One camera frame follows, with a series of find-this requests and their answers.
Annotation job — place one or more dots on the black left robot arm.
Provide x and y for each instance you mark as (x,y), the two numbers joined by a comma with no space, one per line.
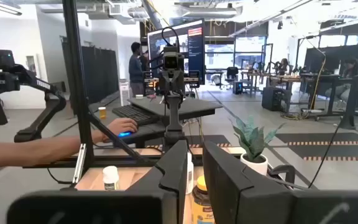
(174,115)

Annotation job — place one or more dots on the green plant in white pot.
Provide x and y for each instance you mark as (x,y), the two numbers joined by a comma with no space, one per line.
(253,143)

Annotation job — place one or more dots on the black computer mouse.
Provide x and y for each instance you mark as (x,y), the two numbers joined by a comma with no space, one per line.
(125,134)

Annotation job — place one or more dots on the small black computer tower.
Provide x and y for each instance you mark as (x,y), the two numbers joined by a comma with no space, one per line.
(237,88)

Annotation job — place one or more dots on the dark grey desk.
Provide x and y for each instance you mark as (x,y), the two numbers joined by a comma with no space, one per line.
(182,107)

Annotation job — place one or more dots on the black backlit keyboard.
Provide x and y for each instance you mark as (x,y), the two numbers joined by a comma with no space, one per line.
(132,113)

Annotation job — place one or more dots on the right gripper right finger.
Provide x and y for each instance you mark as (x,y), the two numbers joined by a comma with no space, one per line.
(228,186)

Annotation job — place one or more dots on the wooden top desk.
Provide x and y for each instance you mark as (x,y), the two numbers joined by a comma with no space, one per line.
(259,74)

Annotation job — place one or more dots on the small amber pill bottle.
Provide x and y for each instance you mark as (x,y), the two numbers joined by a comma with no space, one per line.
(102,113)

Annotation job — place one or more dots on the amber bottle yellow cap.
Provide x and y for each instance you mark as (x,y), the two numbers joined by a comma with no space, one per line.
(201,202)

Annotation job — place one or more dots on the white slatted floor unit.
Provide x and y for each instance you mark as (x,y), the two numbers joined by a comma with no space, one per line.
(125,93)

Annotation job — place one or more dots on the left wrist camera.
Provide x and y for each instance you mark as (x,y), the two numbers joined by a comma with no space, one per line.
(172,60)

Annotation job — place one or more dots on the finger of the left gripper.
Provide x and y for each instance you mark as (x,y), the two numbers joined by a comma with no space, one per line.
(162,83)
(182,83)

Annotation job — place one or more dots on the black aluminium table frame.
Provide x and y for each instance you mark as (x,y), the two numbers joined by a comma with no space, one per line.
(73,62)

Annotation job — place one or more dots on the black standing desk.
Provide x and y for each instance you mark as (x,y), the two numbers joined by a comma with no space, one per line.
(351,102)

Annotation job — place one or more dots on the white melatonin bottle blue band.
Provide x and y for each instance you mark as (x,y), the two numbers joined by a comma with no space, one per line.
(110,179)

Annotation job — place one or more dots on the person's hand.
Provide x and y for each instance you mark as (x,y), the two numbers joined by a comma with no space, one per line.
(121,126)

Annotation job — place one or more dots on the large white medicine bottle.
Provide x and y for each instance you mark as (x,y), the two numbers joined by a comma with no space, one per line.
(190,172)

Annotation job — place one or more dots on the small white roll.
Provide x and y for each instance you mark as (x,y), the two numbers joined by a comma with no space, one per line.
(139,96)

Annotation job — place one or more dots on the black mat orange stripes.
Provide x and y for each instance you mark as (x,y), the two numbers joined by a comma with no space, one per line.
(210,140)
(328,151)

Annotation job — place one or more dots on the dark partition panel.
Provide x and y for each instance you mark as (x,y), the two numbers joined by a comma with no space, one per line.
(104,71)
(331,59)

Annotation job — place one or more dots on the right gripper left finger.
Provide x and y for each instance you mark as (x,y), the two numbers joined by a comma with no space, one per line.
(166,186)

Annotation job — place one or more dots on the white strip on frame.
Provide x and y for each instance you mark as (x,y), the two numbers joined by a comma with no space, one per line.
(79,165)

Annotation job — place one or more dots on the large display screen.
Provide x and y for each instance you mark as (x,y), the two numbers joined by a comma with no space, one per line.
(194,56)

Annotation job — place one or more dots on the black office chair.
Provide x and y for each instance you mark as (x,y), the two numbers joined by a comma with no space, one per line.
(232,74)

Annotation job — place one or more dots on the person's forearm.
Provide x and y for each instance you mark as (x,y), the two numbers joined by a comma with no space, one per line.
(42,151)

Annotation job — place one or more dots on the person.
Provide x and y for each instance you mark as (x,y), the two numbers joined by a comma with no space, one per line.
(283,66)
(350,74)
(135,68)

